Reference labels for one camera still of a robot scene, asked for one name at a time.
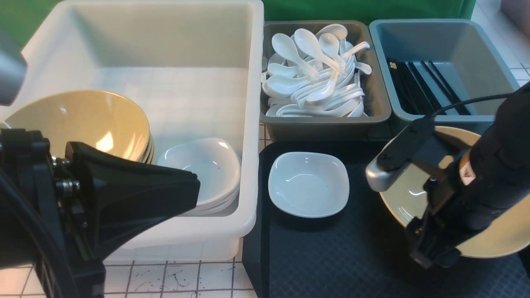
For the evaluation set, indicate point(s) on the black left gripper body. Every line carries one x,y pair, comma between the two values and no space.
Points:
65,216

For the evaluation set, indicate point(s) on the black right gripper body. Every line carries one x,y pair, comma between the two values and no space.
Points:
462,201

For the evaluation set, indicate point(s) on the beige noodle bowl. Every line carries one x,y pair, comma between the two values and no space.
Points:
406,199

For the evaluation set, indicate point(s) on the white square sauce dish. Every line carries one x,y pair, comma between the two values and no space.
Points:
308,185

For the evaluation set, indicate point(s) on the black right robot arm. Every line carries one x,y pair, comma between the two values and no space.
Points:
508,136

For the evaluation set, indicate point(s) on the stack of beige bowls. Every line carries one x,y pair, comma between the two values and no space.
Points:
104,120

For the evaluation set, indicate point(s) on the black textured serving tray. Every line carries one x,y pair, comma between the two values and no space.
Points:
362,252

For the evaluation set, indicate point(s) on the black chopsticks in bin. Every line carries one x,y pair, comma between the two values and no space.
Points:
423,87

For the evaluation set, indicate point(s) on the grey plastic spoon bin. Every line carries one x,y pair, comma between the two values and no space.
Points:
376,101

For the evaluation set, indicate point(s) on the blue plastic chopstick bin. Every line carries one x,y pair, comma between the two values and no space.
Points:
462,43

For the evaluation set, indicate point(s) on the stack of white sauce dishes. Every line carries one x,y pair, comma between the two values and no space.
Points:
217,167

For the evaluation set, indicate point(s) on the green backdrop cloth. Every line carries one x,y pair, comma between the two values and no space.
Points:
21,18

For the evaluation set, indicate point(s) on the large white plastic tub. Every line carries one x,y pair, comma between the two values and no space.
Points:
193,66

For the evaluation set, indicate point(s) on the pile of white soup spoons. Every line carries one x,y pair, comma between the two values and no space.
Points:
315,75

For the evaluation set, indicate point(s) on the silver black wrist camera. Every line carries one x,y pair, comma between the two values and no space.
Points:
411,146

